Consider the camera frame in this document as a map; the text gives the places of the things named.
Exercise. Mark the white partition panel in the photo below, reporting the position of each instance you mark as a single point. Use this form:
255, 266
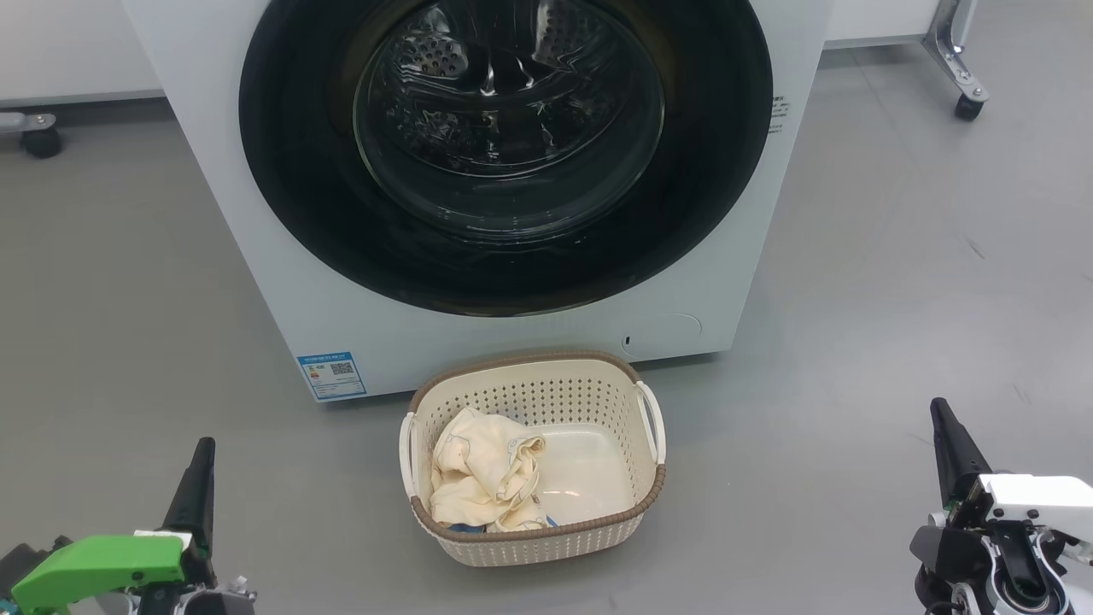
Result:
77, 43
879, 17

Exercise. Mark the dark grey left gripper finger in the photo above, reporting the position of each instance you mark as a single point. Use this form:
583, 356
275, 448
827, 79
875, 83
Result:
198, 504

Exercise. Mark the stainless steel washing machine drum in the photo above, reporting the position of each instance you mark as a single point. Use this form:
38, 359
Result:
427, 60

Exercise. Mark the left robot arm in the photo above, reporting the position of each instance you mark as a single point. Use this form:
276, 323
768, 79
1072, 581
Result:
213, 602

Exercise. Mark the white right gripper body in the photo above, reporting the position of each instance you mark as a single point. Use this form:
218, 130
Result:
1042, 500

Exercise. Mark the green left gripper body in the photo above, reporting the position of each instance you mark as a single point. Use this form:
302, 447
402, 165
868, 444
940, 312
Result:
102, 564

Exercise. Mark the grey washing machine door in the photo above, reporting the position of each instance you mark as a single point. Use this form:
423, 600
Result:
290, 171

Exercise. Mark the cream perforated laundry basket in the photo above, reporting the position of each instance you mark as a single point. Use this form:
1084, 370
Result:
529, 389

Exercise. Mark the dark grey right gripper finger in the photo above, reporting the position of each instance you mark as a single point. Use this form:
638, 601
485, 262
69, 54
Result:
952, 453

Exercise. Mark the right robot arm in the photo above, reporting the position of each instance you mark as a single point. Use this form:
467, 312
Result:
948, 555

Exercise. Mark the grey caster foot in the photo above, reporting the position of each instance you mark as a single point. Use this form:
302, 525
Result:
952, 43
38, 137

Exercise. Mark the cream garment with blue cuffs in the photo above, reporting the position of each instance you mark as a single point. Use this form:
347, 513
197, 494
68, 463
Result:
478, 444

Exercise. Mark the white front-load washing machine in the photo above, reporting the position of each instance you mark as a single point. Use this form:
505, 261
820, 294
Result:
213, 213

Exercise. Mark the blue energy label sticker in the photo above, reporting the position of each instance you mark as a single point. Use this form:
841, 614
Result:
331, 376

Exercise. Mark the cream printed garment blue collar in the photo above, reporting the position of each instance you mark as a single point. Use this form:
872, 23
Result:
504, 512

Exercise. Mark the small printed text label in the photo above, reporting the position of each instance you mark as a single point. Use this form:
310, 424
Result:
778, 115

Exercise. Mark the round drain filter cover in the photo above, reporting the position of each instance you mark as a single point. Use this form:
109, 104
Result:
666, 335

